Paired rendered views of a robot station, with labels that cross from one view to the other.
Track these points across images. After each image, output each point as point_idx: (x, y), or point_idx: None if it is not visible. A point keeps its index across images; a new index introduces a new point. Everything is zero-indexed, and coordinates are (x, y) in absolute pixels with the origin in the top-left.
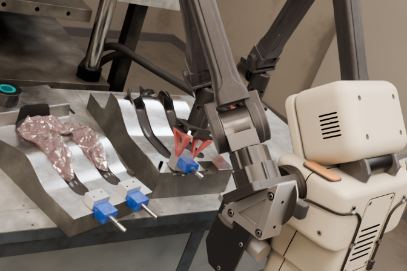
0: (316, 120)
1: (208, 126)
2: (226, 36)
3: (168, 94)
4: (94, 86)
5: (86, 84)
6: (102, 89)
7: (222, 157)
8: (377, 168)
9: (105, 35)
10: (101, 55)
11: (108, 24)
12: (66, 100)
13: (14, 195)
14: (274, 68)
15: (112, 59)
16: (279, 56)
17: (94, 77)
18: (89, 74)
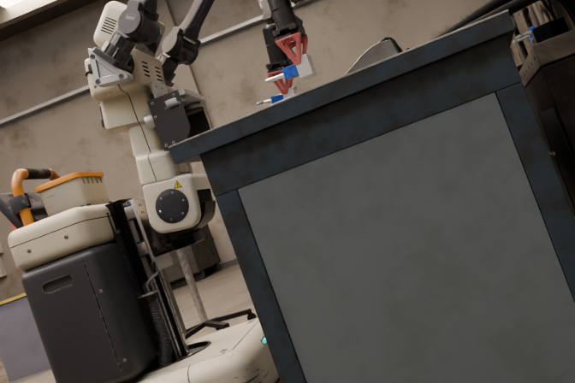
0: None
1: (278, 61)
2: (194, 0)
3: (382, 40)
4: (532, 51)
5: (530, 50)
6: (534, 52)
7: (290, 97)
8: None
9: None
10: (530, 5)
11: None
12: None
13: None
14: None
15: (564, 4)
16: None
17: (534, 38)
18: (532, 36)
